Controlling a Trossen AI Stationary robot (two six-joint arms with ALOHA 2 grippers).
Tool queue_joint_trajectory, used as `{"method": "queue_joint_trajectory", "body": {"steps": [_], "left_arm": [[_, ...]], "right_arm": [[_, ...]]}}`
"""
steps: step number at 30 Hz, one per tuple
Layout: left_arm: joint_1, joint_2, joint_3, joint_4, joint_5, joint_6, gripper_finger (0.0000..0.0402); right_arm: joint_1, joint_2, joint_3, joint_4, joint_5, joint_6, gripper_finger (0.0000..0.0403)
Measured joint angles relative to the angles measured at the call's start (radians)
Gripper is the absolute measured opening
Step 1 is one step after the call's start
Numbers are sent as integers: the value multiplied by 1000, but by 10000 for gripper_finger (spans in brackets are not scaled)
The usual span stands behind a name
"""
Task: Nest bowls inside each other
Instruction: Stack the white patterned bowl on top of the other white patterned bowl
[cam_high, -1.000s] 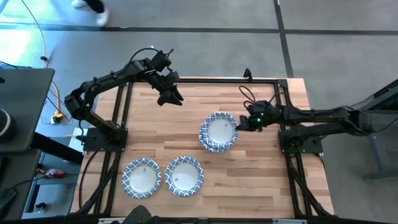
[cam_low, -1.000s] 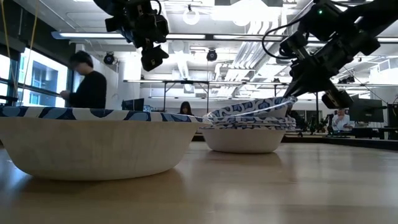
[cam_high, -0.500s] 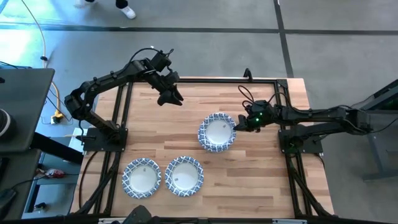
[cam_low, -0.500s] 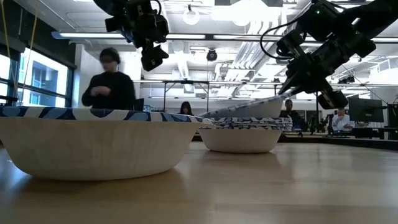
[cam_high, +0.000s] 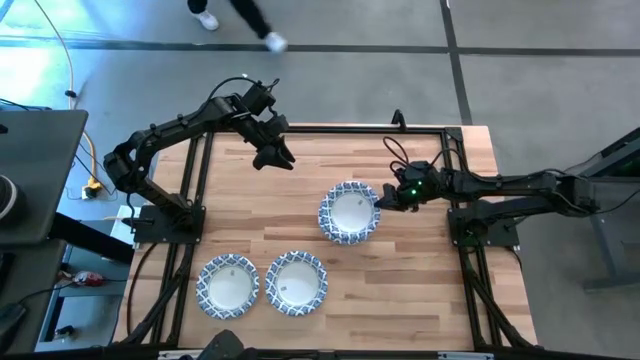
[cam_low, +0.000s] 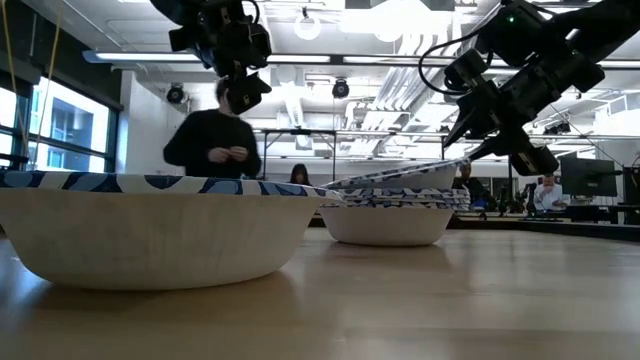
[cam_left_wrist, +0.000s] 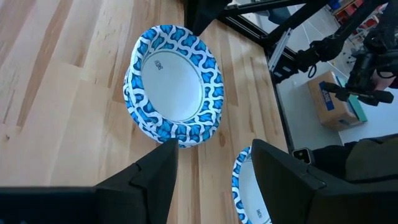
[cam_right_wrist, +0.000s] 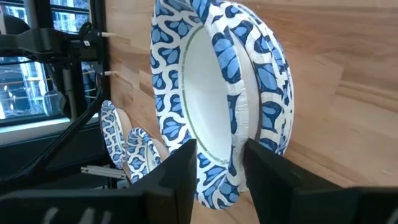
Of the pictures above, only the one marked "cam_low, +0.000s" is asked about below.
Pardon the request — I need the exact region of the black metal station frame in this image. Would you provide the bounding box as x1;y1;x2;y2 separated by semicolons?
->
252;128;339;184

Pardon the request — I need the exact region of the long fluorescent light strip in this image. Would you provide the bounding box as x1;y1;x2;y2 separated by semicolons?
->
82;48;640;70

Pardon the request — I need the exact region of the glass window wall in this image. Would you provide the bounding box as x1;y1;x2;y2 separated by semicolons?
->
0;74;119;174

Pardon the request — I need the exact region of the person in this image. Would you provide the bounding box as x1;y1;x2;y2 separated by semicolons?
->
452;162;489;209
162;77;263;180
288;162;311;186
532;172;569;211

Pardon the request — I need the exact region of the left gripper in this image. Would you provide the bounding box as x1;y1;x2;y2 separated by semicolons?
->
168;0;274;116

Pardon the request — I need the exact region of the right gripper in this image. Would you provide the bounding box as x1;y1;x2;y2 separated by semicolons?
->
443;48;606;177

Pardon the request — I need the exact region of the blue white patterned paper bowl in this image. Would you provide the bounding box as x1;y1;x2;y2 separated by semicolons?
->
342;193;472;203
322;198;471;209
322;158;471;191
318;202;455;247
0;169;344;292

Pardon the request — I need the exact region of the black computer monitor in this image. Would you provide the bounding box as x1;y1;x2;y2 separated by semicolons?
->
559;157;619;198

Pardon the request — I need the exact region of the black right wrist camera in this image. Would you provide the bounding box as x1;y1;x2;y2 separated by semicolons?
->
474;0;554;69

